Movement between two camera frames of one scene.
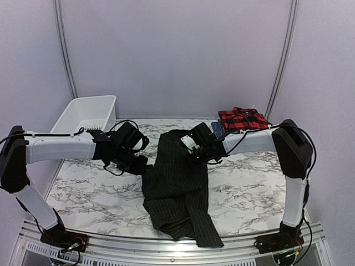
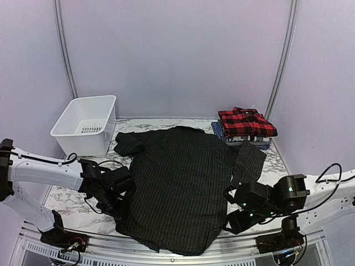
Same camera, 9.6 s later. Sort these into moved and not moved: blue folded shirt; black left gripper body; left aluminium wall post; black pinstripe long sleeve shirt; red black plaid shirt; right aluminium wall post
Moved: black left gripper body; black pinstripe long sleeve shirt
Not moved: left aluminium wall post; blue folded shirt; red black plaid shirt; right aluminium wall post
